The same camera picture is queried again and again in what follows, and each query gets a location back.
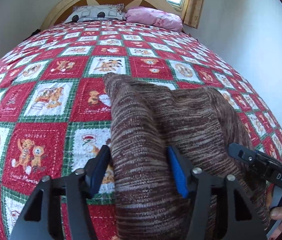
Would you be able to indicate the black object beside bed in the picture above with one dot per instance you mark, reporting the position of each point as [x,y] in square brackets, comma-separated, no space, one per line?
[34,33]

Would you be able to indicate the pink pillow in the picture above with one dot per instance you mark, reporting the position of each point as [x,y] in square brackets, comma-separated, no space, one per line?
[154,17]

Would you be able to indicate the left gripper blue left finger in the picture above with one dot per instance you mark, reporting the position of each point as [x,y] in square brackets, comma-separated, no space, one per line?
[41,216]

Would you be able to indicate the red patchwork bedspread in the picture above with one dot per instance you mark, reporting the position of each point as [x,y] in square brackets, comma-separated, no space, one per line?
[54,111]

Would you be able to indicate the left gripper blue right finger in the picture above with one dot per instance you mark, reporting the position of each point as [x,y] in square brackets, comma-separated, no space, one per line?
[236,217]

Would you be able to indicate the head window yellow curtain right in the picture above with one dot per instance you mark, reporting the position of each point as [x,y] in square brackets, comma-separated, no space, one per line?
[191,12]

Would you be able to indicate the grey patterned pillow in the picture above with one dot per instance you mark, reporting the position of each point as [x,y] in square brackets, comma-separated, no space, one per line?
[96,12]

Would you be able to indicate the right hand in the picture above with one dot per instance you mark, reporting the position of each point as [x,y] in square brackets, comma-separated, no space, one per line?
[276,214]

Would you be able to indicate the brown knitted sweater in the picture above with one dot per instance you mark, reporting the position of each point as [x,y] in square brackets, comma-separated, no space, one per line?
[146,119]

